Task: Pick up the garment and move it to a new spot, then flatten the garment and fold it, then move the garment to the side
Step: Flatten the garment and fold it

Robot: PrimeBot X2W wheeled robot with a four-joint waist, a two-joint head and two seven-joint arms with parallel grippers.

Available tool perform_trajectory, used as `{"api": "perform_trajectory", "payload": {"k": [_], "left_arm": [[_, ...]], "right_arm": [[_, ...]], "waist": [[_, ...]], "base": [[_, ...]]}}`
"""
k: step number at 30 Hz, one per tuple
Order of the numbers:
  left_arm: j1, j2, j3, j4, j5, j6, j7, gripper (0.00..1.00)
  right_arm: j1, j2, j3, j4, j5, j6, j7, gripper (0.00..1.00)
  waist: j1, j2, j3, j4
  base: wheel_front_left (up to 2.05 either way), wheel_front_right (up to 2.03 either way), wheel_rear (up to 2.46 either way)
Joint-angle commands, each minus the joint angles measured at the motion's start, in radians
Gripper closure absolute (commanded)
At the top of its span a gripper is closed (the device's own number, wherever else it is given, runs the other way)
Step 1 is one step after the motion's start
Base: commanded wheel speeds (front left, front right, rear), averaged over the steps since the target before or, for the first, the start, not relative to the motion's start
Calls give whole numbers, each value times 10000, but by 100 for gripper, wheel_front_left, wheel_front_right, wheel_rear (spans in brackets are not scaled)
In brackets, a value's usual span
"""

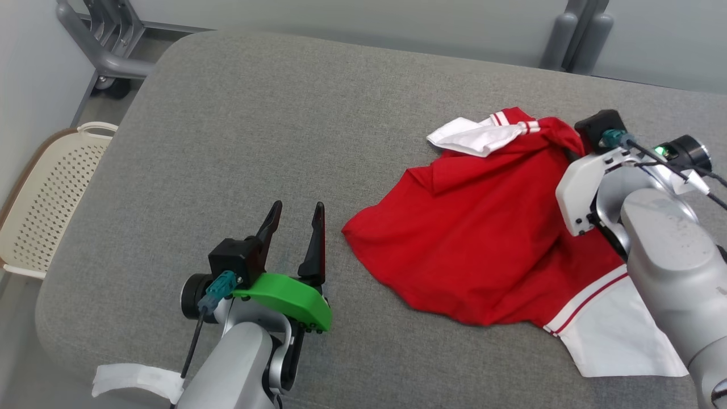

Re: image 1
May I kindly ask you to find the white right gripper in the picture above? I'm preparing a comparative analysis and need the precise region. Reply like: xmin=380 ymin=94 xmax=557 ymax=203
xmin=555 ymin=148 xmax=640 ymax=237

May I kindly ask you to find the cable with teal connector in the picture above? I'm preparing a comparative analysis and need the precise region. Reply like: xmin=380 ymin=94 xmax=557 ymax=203
xmin=181 ymin=270 xmax=237 ymax=380
xmin=601 ymin=129 xmax=727 ymax=188

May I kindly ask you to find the grey metal cart frame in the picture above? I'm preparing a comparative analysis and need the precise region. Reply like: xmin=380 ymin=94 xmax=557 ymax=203
xmin=55 ymin=0 xmax=216 ymax=101

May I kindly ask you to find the white right cable label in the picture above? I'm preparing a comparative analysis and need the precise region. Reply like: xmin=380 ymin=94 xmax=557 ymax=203
xmin=670 ymin=168 xmax=711 ymax=197

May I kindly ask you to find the right cable with teal connector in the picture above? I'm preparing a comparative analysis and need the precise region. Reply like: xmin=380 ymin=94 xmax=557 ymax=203
xmin=601 ymin=129 xmax=727 ymax=188

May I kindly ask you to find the red white sleeved t-shirt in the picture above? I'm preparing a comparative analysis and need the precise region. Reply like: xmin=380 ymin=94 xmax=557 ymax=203
xmin=341 ymin=106 xmax=691 ymax=378

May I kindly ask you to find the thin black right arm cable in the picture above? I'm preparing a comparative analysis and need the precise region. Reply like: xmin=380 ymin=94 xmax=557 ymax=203
xmin=636 ymin=162 xmax=727 ymax=211

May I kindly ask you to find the left cable with teal connector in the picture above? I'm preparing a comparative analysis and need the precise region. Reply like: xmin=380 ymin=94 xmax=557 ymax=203
xmin=181 ymin=270 xmax=237 ymax=380

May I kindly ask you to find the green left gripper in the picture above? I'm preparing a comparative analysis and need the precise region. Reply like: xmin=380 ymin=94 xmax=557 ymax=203
xmin=231 ymin=200 xmax=333 ymax=334

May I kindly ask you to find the cream perforated laundry basket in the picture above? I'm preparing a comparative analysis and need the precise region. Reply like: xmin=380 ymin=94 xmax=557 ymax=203
xmin=0 ymin=122 xmax=119 ymax=280

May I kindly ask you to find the white left cable label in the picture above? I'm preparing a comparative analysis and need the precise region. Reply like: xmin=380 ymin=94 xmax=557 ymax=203
xmin=91 ymin=364 xmax=186 ymax=405

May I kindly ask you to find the white cable label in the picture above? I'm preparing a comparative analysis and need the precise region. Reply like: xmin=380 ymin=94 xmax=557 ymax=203
xmin=670 ymin=168 xmax=711 ymax=197
xmin=91 ymin=364 xmax=186 ymax=405

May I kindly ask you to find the grey partition post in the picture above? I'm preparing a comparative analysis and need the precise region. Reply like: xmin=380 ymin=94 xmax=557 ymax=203
xmin=540 ymin=0 xmax=615 ymax=76

